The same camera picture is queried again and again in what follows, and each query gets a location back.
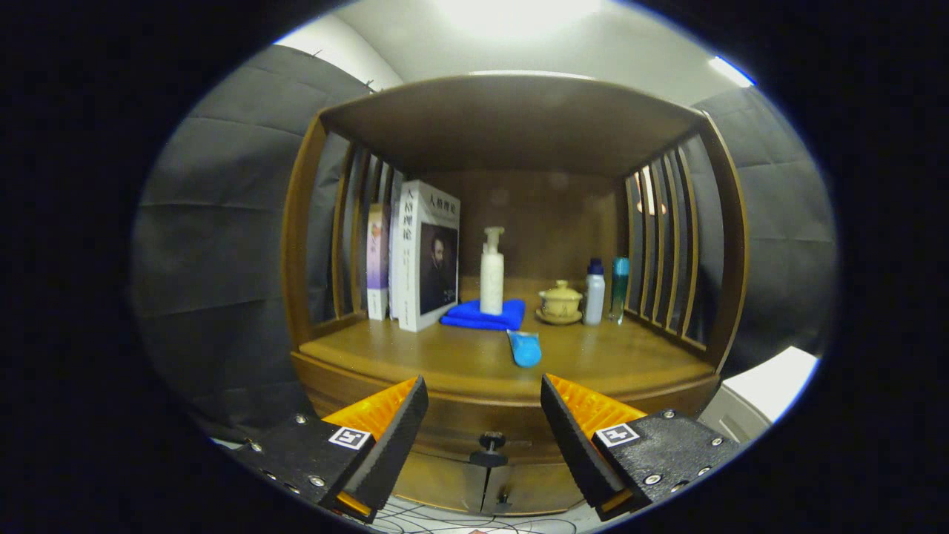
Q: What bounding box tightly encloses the blue and white tube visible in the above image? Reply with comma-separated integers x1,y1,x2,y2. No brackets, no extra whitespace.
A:
507,329,543,369

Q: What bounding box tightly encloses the white pump bottle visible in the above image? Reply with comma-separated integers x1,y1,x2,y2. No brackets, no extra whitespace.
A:
480,226,506,316

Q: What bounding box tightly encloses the yellow lidded teacup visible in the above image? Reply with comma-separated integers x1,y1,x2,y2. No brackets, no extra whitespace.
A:
539,280,583,318

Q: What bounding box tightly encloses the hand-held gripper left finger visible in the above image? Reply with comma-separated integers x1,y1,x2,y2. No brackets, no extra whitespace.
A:
226,375,430,524

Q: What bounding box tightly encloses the thin white book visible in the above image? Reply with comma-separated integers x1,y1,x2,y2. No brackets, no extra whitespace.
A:
388,189,405,321

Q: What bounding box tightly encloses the large ceiling light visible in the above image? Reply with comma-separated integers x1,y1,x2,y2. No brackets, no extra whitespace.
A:
434,0,601,38

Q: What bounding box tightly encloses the small ceiling light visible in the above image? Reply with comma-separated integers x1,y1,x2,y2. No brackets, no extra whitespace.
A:
708,56,757,88

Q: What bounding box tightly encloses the purple book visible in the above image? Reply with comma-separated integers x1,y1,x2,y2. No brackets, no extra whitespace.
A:
366,203,391,321

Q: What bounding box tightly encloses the teal transparent bottle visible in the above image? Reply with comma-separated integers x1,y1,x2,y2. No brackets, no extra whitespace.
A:
609,257,630,324

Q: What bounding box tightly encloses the grey plastic drawer unit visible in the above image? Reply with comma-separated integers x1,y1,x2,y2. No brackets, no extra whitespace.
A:
697,346,820,446

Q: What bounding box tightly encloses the wooden drawer with black knob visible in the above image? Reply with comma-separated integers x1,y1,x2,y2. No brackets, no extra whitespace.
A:
291,352,721,468

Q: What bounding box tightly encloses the large white portrait book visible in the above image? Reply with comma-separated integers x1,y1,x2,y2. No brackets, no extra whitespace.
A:
398,179,462,333

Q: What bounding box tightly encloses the white bottle with blue cap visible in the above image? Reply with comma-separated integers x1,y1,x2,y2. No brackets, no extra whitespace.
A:
583,257,606,326

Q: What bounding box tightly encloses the blue folded cloth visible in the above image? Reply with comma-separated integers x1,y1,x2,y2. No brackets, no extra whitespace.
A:
440,298,526,332

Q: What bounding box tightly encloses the wooden countertop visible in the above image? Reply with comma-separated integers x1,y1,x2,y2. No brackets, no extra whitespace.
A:
297,278,716,405

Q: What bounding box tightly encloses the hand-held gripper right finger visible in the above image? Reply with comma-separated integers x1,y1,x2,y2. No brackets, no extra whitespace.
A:
540,373,744,524

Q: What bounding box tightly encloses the wooden cabinet with slatted sides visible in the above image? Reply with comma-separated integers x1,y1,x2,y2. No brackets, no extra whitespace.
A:
282,73,750,518

